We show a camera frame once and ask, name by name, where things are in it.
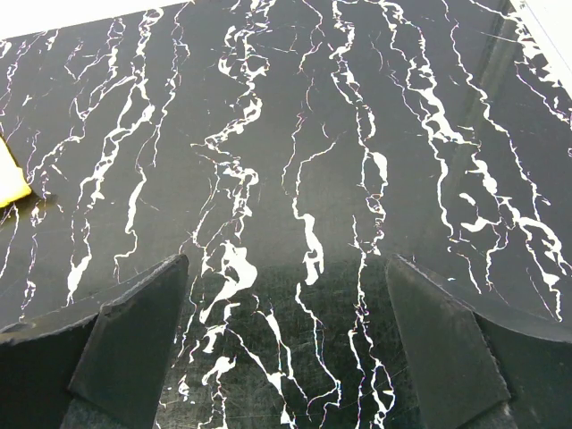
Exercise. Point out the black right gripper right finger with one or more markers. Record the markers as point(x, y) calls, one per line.
point(478, 364)

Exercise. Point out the yellow patterned towel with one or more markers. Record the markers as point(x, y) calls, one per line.
point(13, 184)

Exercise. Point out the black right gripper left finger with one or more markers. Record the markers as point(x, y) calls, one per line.
point(98, 363)

